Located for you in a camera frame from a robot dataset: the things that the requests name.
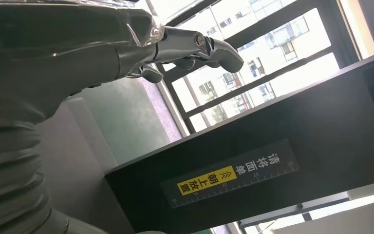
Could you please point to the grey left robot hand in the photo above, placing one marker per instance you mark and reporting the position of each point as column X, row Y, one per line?
column 51, row 45

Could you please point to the black yellow column label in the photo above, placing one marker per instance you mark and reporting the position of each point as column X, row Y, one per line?
column 232, row 176

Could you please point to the black window frame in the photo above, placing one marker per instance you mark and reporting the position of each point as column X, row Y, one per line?
column 258, row 34

